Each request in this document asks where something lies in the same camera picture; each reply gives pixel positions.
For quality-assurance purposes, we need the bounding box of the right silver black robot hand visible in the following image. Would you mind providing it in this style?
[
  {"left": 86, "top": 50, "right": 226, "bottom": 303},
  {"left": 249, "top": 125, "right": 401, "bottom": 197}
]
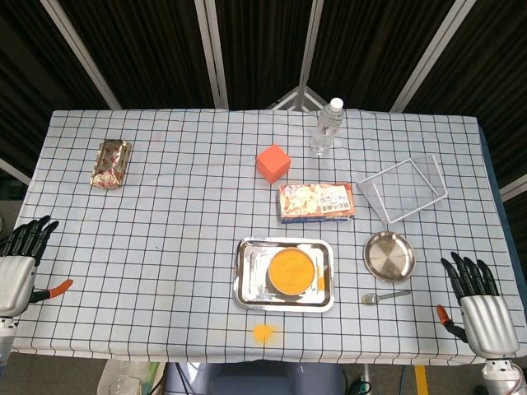
[{"left": 436, "top": 251, "right": 521, "bottom": 359}]

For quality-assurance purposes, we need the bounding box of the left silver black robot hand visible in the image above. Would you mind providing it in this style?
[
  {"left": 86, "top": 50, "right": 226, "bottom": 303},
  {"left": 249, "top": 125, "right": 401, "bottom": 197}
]
[{"left": 0, "top": 215, "right": 74, "bottom": 318}]

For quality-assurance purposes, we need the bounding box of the small metal spoon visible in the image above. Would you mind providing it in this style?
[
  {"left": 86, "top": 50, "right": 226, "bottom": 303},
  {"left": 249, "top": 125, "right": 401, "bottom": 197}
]
[{"left": 361, "top": 290, "right": 412, "bottom": 306}]

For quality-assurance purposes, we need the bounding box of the round steel plate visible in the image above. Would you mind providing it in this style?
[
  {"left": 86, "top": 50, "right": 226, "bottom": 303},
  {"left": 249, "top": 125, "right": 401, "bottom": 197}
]
[{"left": 362, "top": 230, "right": 417, "bottom": 284}]

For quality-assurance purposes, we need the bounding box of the bowl of orange powder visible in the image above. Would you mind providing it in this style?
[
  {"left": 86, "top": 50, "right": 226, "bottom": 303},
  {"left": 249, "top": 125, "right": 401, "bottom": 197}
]
[{"left": 267, "top": 248, "right": 318, "bottom": 295}]

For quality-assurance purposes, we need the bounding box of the orange powder pile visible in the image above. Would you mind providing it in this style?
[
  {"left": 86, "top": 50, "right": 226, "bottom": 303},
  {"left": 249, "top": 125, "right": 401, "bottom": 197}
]
[{"left": 250, "top": 323, "right": 283, "bottom": 345}]

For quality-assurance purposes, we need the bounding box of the clear plastic bag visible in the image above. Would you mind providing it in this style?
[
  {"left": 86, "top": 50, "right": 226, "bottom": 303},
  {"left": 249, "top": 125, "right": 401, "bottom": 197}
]
[{"left": 96, "top": 360, "right": 166, "bottom": 395}]

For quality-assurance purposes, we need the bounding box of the gold foil snack packet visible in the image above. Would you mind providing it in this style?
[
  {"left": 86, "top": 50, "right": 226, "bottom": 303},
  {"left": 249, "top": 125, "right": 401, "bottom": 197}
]
[{"left": 89, "top": 138, "right": 133, "bottom": 190}]

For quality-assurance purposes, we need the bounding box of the blue checked tablecloth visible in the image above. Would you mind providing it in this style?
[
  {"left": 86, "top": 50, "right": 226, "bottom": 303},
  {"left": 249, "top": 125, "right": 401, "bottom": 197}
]
[{"left": 7, "top": 108, "right": 527, "bottom": 366}]

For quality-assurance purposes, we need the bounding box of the orange and blue snack box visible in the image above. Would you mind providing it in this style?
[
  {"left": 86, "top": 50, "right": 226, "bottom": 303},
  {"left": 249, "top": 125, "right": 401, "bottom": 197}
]
[{"left": 276, "top": 181, "right": 357, "bottom": 225}]

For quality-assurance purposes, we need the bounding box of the black curtain screen panel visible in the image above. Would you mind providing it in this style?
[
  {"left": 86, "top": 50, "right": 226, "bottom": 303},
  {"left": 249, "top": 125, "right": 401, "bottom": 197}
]
[
  {"left": 390, "top": 0, "right": 527, "bottom": 202},
  {"left": 298, "top": 0, "right": 470, "bottom": 112},
  {"left": 205, "top": 0, "right": 318, "bottom": 110},
  {"left": 40, "top": 0, "right": 230, "bottom": 110},
  {"left": 0, "top": 0, "right": 123, "bottom": 182}
]

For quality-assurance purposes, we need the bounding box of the rectangular steel tray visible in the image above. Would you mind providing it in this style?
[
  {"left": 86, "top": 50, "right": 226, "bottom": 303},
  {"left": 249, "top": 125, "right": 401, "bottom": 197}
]
[{"left": 232, "top": 236, "right": 335, "bottom": 314}]

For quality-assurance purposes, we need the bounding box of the blue-grey robot torso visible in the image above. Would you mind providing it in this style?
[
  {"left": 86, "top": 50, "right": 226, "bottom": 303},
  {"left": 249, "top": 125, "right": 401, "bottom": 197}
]
[{"left": 164, "top": 360, "right": 347, "bottom": 395}]

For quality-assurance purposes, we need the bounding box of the clear plastic water bottle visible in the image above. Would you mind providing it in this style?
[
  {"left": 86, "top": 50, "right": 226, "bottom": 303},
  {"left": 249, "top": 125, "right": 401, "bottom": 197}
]
[{"left": 309, "top": 97, "right": 345, "bottom": 157}]

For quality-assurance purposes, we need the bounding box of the orange cube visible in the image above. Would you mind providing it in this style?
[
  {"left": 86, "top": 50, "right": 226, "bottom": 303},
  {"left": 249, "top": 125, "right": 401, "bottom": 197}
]
[{"left": 255, "top": 143, "right": 291, "bottom": 184}]

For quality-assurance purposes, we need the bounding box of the white metal screen foot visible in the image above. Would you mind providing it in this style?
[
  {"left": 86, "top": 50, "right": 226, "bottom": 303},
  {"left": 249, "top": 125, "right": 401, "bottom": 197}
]
[{"left": 266, "top": 84, "right": 329, "bottom": 112}]

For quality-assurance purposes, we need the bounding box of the white wire mesh basket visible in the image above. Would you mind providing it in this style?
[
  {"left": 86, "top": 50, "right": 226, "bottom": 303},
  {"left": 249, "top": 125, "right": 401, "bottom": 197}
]
[{"left": 355, "top": 153, "right": 449, "bottom": 225}]

